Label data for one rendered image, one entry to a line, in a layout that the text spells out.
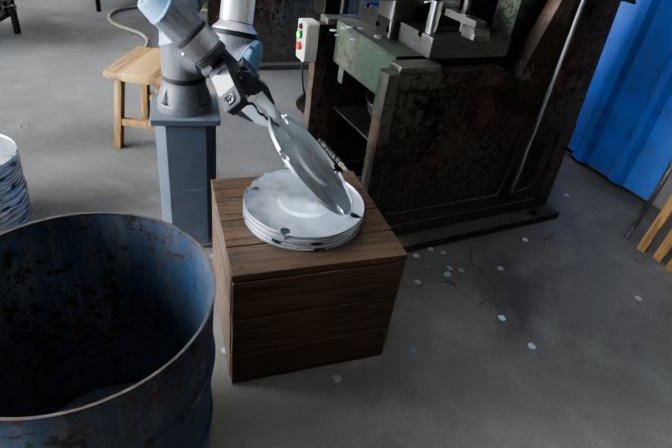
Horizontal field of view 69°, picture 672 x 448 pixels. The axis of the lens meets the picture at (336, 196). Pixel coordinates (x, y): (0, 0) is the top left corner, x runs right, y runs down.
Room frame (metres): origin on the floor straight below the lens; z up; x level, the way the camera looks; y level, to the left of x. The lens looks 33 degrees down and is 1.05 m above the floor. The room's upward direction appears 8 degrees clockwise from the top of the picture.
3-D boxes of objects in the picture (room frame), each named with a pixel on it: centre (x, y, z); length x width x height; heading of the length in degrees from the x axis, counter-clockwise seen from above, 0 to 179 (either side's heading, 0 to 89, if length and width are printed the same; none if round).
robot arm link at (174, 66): (1.29, 0.46, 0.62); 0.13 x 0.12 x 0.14; 83
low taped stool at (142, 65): (1.92, 0.83, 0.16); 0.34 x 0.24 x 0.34; 1
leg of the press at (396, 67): (1.53, -0.48, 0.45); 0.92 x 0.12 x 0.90; 120
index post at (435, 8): (1.47, -0.20, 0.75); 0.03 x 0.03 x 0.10; 30
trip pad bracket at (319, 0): (1.85, 0.13, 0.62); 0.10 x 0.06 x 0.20; 30
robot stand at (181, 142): (1.29, 0.46, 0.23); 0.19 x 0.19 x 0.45; 19
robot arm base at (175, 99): (1.29, 0.46, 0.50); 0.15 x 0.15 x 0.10
